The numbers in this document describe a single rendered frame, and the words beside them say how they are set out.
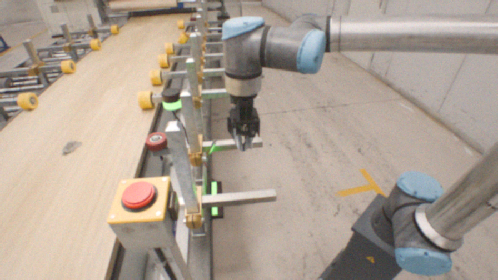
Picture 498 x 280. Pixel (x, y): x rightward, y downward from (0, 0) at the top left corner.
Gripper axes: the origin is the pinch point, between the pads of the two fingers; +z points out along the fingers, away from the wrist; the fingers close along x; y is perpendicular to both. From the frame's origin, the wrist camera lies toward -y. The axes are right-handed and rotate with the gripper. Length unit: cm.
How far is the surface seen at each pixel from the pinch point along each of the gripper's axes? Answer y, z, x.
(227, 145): -17.1, 13.1, -4.4
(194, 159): -10.3, 13.0, -16.9
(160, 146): -15.7, 9.6, -29.3
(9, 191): 2, 9, -77
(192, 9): -274, 5, -29
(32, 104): -54, 7, -99
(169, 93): -14.2, -12.5, -21.4
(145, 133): -23.9, 8.8, -36.0
